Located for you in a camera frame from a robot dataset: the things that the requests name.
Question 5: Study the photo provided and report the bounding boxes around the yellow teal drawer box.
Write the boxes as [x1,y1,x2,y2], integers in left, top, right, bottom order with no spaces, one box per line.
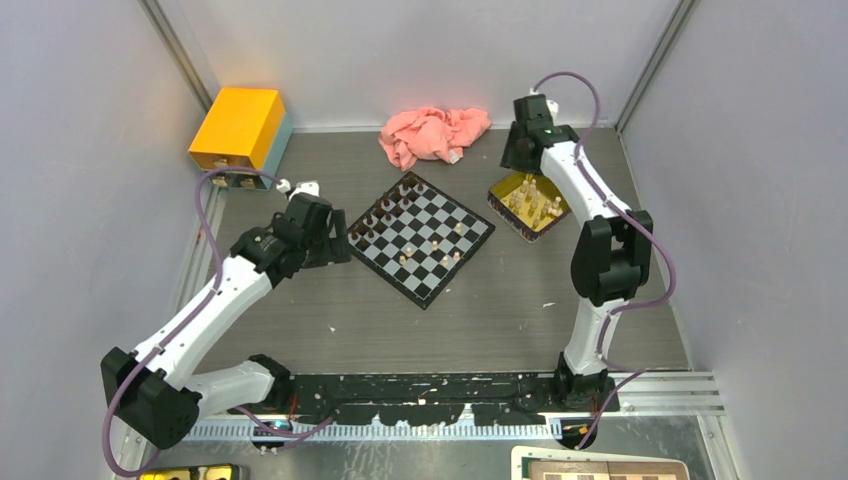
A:
[188,87,293,190]

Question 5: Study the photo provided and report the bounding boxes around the yellow object at edge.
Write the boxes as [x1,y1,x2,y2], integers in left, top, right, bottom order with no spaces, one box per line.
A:
[139,463,246,480]

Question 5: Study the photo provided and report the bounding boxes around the boxed chess board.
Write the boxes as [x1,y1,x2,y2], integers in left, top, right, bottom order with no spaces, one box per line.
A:
[510,446,690,480]

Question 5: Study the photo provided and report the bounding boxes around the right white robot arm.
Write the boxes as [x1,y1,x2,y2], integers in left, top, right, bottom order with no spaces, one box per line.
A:
[501,93,653,411]

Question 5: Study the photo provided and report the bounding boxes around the pink crumpled cloth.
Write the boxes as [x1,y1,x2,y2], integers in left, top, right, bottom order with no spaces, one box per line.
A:
[378,107,492,172]

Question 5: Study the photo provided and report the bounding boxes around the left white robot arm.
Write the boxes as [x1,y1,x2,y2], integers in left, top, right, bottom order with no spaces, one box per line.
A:
[101,193,351,450]

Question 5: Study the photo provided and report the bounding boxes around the gold tin tray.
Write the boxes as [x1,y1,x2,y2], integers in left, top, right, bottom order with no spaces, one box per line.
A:
[487,172,570,243]

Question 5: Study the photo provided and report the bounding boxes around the black white chess board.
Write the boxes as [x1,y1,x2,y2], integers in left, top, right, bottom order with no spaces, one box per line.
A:
[348,171,495,310]

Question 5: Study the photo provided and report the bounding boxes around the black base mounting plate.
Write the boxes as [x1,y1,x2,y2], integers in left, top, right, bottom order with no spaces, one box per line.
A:
[251,372,615,427]

